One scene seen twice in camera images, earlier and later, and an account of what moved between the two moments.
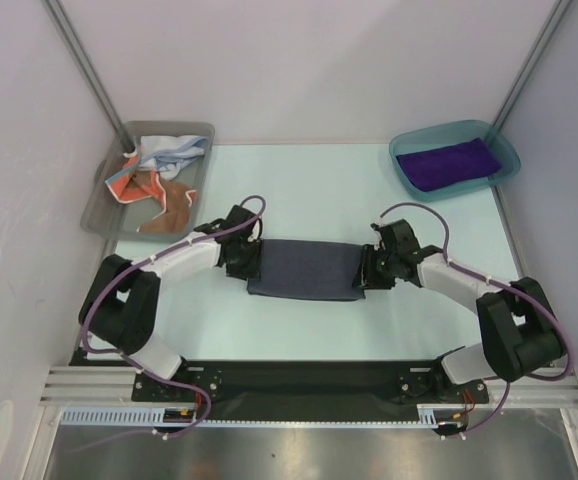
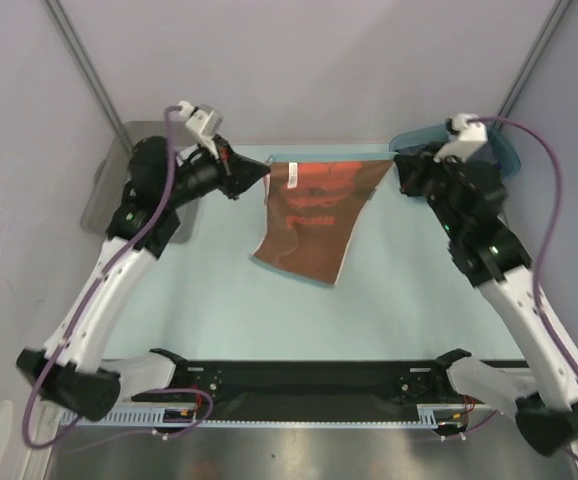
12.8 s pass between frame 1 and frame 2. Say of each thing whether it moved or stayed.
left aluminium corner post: stayed
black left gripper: moved
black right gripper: moved
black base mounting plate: stayed
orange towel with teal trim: moved
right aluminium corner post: stayed
